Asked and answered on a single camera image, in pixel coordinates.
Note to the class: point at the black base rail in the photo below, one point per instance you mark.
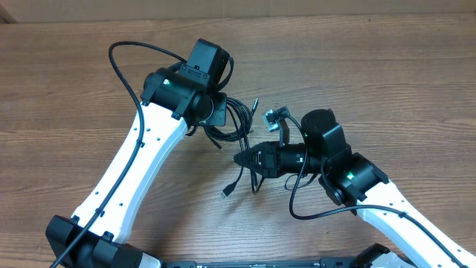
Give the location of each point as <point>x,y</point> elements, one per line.
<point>327,262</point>

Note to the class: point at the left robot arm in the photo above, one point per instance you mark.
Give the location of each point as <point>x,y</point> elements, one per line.
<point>184,95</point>

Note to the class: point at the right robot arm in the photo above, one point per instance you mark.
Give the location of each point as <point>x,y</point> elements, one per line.
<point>353,183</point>

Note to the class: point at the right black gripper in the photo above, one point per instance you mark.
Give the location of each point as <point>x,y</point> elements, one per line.
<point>271,155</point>

